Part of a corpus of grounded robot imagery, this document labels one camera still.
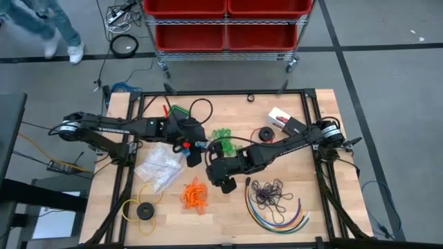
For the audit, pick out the small black device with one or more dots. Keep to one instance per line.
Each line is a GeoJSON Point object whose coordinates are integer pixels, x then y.
{"type": "Point", "coordinates": [106, 95]}

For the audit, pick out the orange rubber bands pile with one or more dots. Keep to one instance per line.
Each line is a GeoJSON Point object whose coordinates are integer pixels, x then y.
{"type": "Point", "coordinates": [195, 197]}

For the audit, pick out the dark purple rubber bands pile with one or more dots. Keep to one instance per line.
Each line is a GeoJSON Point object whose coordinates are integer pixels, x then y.
{"type": "Point", "coordinates": [266, 195]}

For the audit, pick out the black desk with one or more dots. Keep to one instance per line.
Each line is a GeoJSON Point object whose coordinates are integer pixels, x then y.
{"type": "Point", "coordinates": [10, 131]}

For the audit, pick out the white power strip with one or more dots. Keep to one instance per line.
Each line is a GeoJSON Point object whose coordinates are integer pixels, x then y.
{"type": "Point", "coordinates": [116, 16]}

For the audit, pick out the red plastic bin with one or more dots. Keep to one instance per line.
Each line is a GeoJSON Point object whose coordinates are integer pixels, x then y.
{"type": "Point", "coordinates": [190, 38]}
{"type": "Point", "coordinates": [270, 7]}
{"type": "Point", "coordinates": [185, 7]}
{"type": "Point", "coordinates": [262, 38]}

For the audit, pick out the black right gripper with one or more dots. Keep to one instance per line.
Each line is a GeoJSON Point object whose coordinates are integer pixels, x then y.
{"type": "Point", "coordinates": [226, 167]}

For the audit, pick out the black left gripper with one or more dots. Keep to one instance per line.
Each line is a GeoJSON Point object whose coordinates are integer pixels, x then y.
{"type": "Point", "coordinates": [187, 131]}

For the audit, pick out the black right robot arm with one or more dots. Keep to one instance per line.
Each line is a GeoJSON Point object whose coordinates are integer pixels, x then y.
{"type": "Point", "coordinates": [284, 147]}

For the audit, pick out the clear zip bag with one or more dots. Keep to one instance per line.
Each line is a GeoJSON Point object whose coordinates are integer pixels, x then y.
{"type": "Point", "coordinates": [201, 144]}

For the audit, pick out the white cardboard box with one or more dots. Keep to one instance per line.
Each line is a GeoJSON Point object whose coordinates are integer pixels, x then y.
{"type": "Point", "coordinates": [277, 115]}

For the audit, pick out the clear plastic bags pile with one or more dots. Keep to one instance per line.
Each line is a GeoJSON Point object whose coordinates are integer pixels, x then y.
{"type": "Point", "coordinates": [159, 166]}

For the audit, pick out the green rubber bands pile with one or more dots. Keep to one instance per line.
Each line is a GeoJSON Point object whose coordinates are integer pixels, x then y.
{"type": "Point", "coordinates": [226, 138]}

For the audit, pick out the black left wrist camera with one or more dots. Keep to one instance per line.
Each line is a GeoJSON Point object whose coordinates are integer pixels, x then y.
{"type": "Point", "coordinates": [194, 157]}

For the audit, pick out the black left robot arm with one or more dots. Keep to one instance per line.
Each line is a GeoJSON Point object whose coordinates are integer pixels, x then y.
{"type": "Point", "coordinates": [110, 125]}

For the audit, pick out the black pad with green rim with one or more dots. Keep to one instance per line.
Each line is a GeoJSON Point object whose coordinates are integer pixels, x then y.
{"type": "Point", "coordinates": [180, 111]}

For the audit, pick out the black low furniture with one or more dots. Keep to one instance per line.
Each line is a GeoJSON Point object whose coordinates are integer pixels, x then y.
{"type": "Point", "coordinates": [34, 197]}

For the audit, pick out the person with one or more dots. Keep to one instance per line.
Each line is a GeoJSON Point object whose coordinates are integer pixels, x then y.
{"type": "Point", "coordinates": [34, 17]}

